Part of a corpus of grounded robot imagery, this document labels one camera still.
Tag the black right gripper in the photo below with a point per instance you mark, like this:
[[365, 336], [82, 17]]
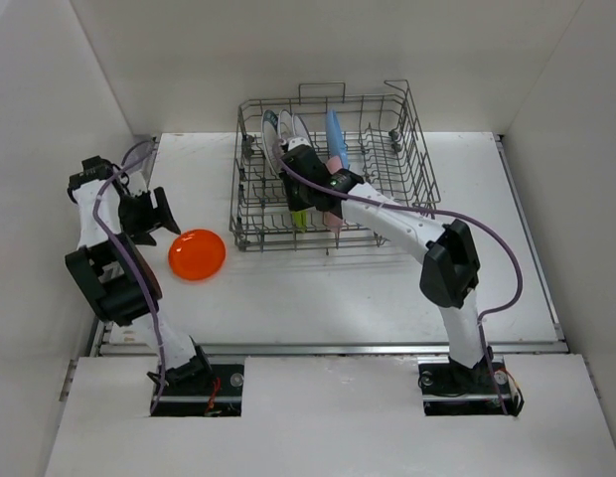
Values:
[[293, 204]]

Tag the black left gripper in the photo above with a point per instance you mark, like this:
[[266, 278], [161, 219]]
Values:
[[140, 231]]

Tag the orange plate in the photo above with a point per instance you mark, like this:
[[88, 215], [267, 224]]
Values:
[[197, 255]]

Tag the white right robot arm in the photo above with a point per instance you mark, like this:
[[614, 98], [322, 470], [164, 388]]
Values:
[[446, 252]]

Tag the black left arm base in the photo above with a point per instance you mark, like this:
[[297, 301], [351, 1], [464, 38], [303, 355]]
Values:
[[217, 396]]

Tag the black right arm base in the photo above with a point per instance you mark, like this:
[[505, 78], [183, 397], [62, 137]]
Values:
[[448, 389]]

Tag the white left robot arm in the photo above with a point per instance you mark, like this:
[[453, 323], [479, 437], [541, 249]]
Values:
[[118, 214]]

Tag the pink plate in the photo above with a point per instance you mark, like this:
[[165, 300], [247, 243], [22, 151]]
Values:
[[332, 219]]

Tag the blue plate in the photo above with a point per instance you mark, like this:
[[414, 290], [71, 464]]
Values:
[[335, 138]]

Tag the patterned white plate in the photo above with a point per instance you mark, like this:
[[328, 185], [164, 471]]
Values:
[[300, 129]]

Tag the white plate with green rim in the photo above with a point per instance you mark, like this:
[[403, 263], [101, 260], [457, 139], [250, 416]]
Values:
[[271, 141]]

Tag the white blue-rimmed plate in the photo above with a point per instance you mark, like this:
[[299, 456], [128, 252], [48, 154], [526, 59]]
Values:
[[285, 126]]

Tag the grey wire dish rack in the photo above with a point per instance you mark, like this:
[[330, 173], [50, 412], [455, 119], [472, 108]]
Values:
[[385, 145]]

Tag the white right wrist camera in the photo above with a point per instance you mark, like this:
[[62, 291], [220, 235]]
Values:
[[284, 145]]

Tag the front aluminium rail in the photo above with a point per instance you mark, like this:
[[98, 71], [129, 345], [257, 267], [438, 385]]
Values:
[[529, 348]]

